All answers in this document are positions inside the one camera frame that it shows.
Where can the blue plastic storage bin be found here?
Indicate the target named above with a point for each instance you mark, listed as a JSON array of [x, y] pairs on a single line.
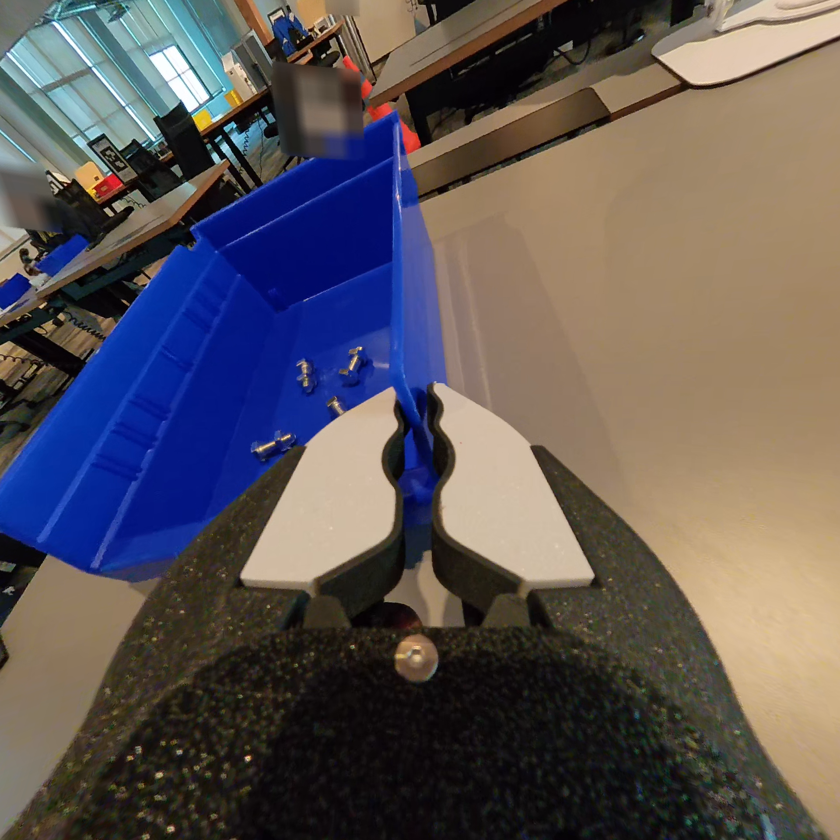
[[171, 420]]

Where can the silver metal bolt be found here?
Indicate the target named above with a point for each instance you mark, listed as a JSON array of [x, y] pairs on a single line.
[[306, 377], [273, 446], [335, 404], [352, 358]]

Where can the long wooden desk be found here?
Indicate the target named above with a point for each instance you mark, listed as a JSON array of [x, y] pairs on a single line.
[[446, 46]]

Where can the orange traffic cone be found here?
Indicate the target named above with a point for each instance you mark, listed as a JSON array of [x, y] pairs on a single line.
[[397, 127]]

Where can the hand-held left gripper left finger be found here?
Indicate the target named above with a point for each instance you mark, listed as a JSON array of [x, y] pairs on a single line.
[[322, 505]]

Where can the small blue bin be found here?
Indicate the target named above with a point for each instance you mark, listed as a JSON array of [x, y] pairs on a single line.
[[61, 253]]

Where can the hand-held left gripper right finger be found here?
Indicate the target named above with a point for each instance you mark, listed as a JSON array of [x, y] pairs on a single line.
[[512, 505]]

